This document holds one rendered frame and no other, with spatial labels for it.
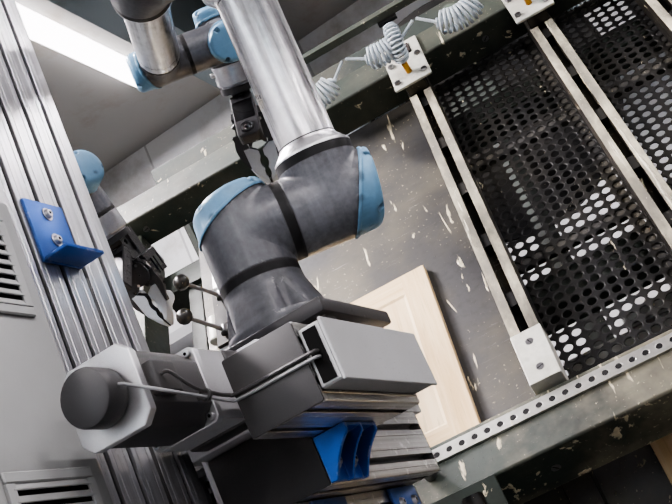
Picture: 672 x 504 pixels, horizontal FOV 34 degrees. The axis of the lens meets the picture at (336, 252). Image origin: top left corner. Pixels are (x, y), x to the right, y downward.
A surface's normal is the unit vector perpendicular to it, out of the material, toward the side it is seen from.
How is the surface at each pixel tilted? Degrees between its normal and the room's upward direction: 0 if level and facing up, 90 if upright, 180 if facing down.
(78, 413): 90
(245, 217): 88
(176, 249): 90
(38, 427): 90
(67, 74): 180
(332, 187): 100
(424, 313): 57
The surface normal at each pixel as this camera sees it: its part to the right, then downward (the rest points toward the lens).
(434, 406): -0.48, -0.63
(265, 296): -0.24, -0.54
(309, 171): -0.32, -0.01
